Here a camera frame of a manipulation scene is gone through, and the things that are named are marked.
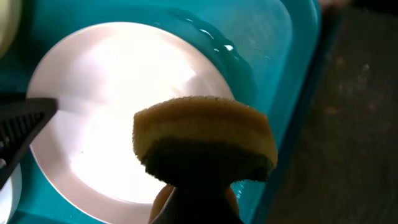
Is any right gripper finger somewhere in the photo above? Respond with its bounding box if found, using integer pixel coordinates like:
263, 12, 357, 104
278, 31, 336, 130
149, 186, 243, 224

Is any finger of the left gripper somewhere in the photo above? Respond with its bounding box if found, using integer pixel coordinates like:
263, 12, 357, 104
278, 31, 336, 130
1, 98, 58, 186

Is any yellow green sponge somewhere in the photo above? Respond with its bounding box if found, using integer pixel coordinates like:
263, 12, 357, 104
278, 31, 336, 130
132, 96, 278, 195

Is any white plate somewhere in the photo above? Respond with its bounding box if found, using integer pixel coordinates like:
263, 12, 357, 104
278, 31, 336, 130
27, 22, 233, 223
0, 164, 22, 224

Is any black rectangular water tray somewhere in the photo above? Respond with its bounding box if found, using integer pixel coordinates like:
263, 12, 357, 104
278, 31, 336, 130
266, 1, 397, 223

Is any teal plastic tray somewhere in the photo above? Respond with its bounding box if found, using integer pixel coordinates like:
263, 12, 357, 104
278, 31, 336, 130
1, 0, 320, 223

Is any yellow-green plate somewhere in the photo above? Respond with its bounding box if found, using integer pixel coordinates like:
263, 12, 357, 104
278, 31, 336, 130
0, 0, 22, 57

